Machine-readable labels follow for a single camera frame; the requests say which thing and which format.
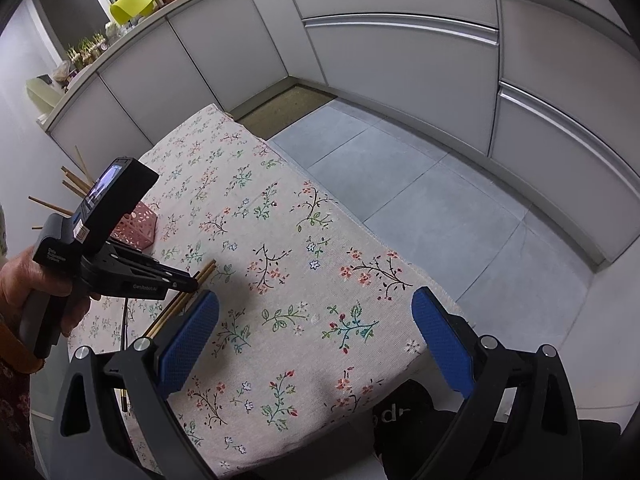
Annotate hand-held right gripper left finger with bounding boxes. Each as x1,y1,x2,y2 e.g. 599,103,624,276
50,289,221,480

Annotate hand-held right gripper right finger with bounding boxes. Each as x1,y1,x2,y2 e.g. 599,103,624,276
411,286,583,480

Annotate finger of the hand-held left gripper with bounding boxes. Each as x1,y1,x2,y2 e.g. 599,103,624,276
82,241,200,300

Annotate pink perforated basket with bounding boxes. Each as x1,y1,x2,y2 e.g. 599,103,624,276
111,202,157,248

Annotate person's left hand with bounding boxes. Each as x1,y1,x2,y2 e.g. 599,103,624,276
0,247,103,339

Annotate black bag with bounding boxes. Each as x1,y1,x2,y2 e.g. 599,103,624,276
371,379,451,480

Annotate pale green container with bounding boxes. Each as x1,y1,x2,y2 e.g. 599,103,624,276
26,76,66,111

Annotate floral tablecloth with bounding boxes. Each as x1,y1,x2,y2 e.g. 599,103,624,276
67,104,468,478

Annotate potted green sprouts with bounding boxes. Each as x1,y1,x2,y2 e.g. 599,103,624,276
67,32,108,68

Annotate grey kitchen countertop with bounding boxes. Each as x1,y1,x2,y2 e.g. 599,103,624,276
35,0,261,133

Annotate brown floor mat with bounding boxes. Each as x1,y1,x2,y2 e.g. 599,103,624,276
235,85,337,141

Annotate yellow-green folded board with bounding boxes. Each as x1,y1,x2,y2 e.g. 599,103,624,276
110,0,162,23

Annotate grey kitchen cabinet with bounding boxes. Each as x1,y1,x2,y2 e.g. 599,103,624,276
47,0,640,273

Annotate black cable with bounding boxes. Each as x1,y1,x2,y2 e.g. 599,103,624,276
119,298,132,413

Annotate metal cabinet handle rail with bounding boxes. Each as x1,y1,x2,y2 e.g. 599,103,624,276
497,82,640,181
302,12,501,47
492,0,640,36

